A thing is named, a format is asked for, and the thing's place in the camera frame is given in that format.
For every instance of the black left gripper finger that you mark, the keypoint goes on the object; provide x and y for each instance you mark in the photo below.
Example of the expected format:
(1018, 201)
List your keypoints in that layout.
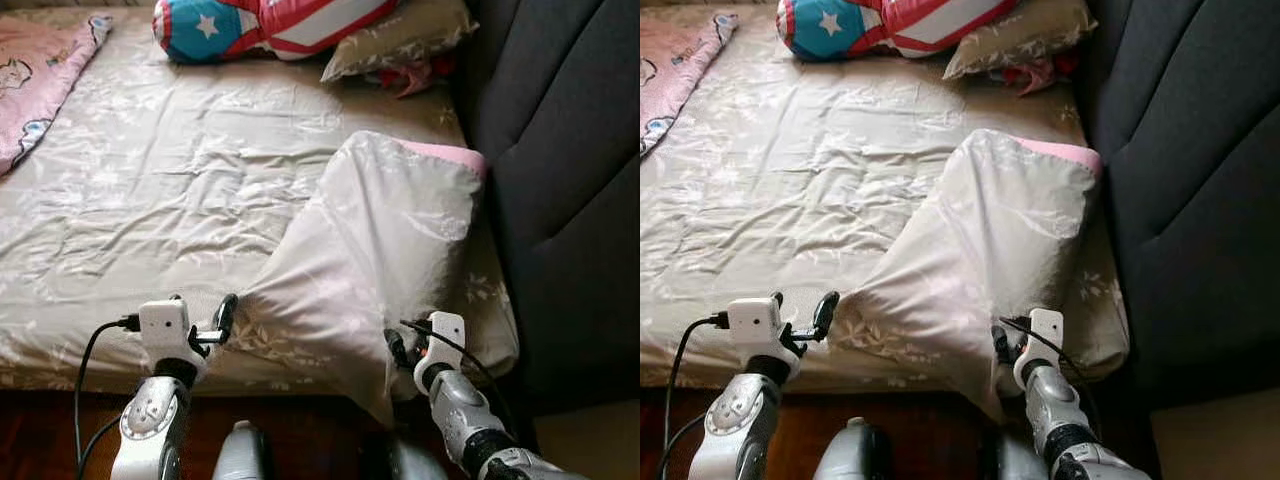
(227, 315)
(828, 312)

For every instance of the dark grey upholstered sofa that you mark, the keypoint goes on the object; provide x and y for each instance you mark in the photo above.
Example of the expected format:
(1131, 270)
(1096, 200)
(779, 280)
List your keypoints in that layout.
(570, 200)
(1200, 200)

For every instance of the silver robot leg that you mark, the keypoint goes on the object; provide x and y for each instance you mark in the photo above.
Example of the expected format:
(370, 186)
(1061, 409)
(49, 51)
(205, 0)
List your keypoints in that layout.
(243, 455)
(405, 462)
(850, 455)
(1015, 462)

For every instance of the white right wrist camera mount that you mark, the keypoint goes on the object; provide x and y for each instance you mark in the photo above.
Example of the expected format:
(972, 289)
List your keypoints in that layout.
(445, 335)
(1047, 332)

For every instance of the beige floral pillow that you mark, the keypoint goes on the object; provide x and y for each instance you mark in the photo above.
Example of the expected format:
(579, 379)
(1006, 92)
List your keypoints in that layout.
(410, 35)
(1030, 35)

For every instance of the beige pillow with pink inner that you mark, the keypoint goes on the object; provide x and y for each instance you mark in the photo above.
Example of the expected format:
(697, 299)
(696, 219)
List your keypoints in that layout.
(370, 240)
(980, 240)

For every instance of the silver left robot leg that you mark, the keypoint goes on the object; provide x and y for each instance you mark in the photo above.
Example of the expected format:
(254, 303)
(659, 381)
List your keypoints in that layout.
(850, 455)
(243, 455)

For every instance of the bed with beige floral sheet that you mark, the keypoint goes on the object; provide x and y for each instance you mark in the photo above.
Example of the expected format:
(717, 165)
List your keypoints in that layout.
(800, 200)
(180, 200)

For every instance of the silver right robot leg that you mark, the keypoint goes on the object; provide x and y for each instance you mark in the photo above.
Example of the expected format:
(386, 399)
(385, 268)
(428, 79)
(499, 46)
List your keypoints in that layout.
(1015, 462)
(405, 462)

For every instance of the star striped bolster pillow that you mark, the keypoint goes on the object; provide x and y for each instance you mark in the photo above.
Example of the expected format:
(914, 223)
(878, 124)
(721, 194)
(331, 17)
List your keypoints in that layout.
(220, 30)
(840, 30)

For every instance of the red pink cloth item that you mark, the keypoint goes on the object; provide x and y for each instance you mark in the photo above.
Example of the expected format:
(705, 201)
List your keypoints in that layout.
(1040, 75)
(412, 78)

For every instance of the pink bear print blanket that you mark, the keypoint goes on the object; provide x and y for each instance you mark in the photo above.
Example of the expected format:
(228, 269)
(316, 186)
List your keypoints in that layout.
(40, 70)
(675, 70)

